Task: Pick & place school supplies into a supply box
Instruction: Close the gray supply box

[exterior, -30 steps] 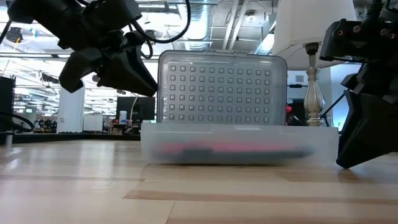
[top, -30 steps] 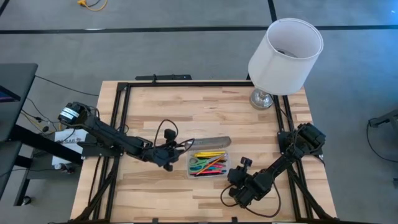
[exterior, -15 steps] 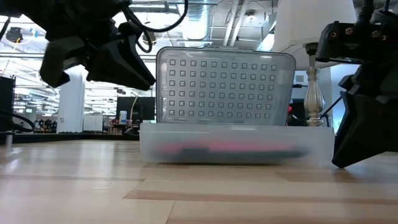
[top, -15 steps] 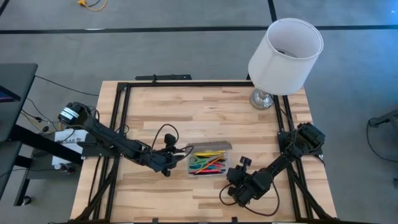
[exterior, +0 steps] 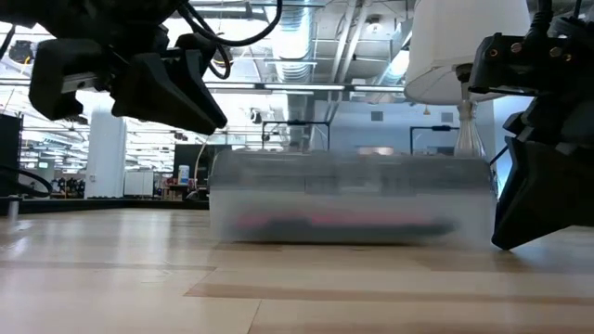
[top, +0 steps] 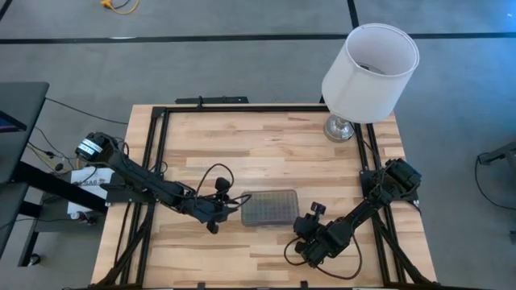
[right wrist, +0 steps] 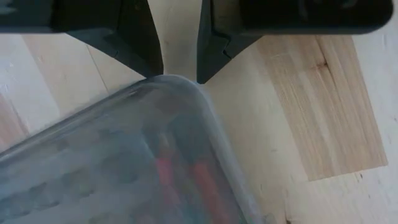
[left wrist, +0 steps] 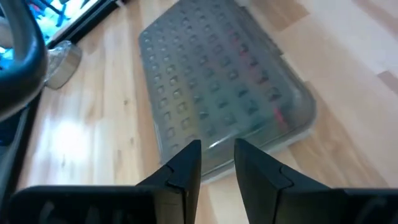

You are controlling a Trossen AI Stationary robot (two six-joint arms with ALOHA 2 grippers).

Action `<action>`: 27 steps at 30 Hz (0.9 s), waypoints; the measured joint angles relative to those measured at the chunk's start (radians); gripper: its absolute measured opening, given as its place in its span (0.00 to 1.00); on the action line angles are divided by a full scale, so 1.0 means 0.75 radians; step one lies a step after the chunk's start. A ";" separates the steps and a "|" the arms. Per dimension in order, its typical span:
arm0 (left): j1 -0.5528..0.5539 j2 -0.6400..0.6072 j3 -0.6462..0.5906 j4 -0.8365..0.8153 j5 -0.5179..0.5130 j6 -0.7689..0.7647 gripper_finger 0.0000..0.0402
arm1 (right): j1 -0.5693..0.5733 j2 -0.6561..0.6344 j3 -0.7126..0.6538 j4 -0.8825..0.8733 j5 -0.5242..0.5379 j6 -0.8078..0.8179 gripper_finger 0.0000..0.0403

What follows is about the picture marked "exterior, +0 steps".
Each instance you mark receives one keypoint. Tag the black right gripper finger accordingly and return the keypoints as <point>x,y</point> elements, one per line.
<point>543,195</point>

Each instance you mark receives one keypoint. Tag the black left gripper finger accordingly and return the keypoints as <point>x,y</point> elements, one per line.
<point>158,97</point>
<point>195,65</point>

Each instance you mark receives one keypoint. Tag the translucent plastic supply box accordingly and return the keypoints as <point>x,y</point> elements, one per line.
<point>352,185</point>

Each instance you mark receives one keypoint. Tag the black computer monitor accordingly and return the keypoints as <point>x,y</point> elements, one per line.
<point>195,158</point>

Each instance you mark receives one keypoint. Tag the white cylindrical container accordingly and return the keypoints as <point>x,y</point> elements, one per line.
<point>184,175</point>

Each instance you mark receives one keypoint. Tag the black cabinet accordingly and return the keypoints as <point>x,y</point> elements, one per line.
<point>10,153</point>

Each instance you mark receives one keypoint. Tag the ceiling light bar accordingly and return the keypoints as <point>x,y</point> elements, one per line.
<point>301,86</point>

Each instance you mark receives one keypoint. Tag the silver table lamp white shade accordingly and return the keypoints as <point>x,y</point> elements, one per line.
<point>441,46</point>

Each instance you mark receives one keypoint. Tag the silver ceiling air duct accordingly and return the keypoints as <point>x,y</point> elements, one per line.
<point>297,46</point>

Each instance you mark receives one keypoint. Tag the black metal frame stand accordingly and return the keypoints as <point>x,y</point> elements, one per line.
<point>297,123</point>
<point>431,128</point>

